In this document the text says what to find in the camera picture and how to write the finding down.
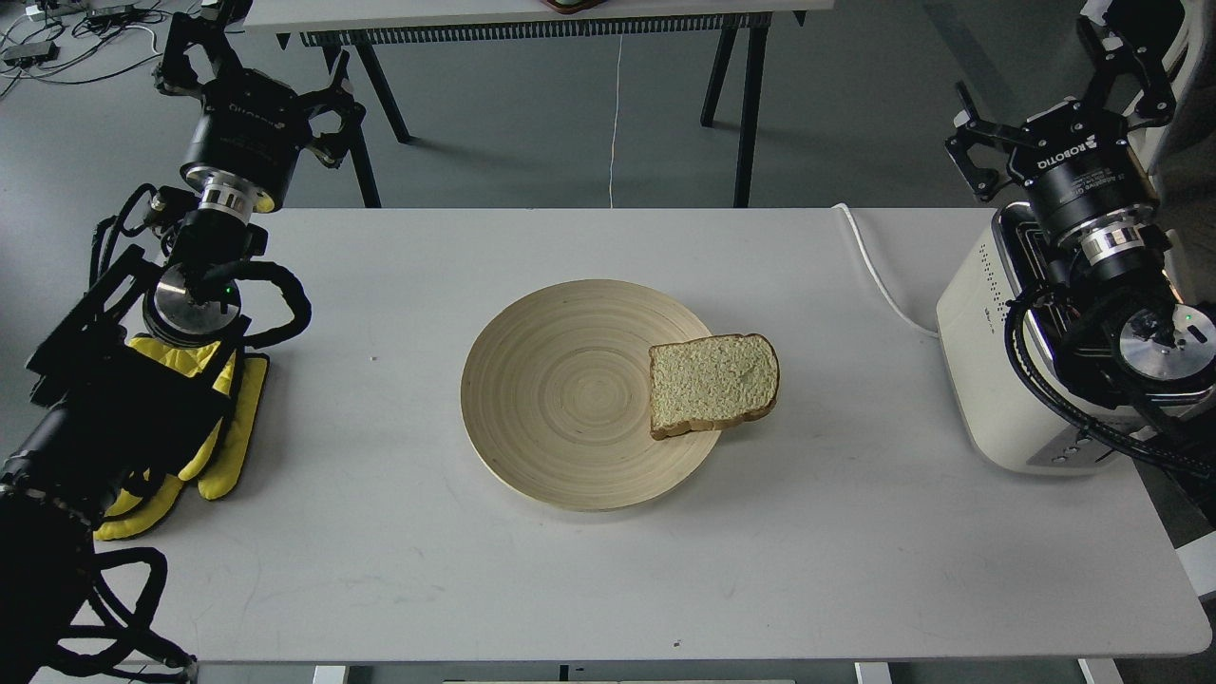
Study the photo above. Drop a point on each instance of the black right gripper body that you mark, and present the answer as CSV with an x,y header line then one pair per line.
x,y
1078,167

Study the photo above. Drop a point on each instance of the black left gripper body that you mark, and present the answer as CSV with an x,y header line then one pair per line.
x,y
251,126

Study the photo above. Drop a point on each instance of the slice of white bread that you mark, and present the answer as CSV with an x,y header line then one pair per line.
x,y
711,383

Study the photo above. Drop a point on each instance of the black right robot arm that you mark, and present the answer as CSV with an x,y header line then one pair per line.
x,y
981,148

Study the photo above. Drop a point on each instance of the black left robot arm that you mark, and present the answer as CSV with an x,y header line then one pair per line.
x,y
147,368

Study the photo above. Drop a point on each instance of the cream white toaster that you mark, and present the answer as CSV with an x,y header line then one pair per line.
x,y
1063,358

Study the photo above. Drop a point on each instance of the background table with black legs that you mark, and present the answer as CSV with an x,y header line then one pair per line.
x,y
362,24

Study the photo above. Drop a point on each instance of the round bamboo plate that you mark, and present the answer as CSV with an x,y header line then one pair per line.
x,y
555,396

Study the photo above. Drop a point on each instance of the yellow oven mitt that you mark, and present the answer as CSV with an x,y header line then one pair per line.
x,y
216,467

